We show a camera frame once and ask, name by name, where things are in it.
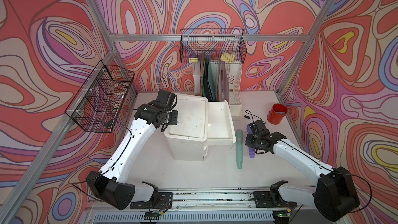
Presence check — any red metal cup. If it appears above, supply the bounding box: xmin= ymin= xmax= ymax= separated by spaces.
xmin=267 ymin=104 xmax=288 ymax=125

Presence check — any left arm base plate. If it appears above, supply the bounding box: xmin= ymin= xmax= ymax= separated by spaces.
xmin=130 ymin=192 xmax=173 ymax=210

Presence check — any white plastic drawer cabinet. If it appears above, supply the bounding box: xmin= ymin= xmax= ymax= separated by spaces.
xmin=164 ymin=93 xmax=208 ymax=162

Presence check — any mint green toy microphone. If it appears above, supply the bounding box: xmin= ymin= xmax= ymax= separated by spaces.
xmin=235 ymin=129 xmax=243 ymax=170

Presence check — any black wire basket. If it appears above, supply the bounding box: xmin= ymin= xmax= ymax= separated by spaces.
xmin=65 ymin=61 xmax=135 ymax=133
xmin=179 ymin=27 xmax=247 ymax=64

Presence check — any black wire basket back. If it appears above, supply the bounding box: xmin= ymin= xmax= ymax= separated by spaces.
xmin=179 ymin=27 xmax=247 ymax=64

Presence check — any black wire basket left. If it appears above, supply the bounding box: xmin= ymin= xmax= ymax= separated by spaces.
xmin=65 ymin=61 xmax=135 ymax=133

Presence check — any white top drawer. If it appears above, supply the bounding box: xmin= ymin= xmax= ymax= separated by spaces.
xmin=205 ymin=101 xmax=236 ymax=148

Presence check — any white file organizer rack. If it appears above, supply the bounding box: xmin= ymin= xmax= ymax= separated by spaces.
xmin=194 ymin=59 xmax=243 ymax=120

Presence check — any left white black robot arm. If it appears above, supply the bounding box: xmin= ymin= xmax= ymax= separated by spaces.
xmin=85 ymin=90 xmax=178 ymax=210

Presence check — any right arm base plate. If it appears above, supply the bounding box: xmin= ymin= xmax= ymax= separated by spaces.
xmin=250 ymin=191 xmax=297 ymax=209

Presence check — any green folder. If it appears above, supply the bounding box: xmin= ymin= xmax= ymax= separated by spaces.
xmin=201 ymin=63 xmax=219 ymax=102

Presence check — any purple toy microphone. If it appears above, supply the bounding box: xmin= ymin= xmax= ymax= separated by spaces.
xmin=248 ymin=147 xmax=256 ymax=159

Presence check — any small yellow sticky note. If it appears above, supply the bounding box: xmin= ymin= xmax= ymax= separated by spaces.
xmin=189 ymin=58 xmax=200 ymax=63

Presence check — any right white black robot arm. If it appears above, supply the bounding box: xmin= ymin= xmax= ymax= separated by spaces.
xmin=245 ymin=120 xmax=360 ymax=222

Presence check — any yellow sticky note pad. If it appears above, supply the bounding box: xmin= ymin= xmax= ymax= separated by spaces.
xmin=220 ymin=52 xmax=236 ymax=63

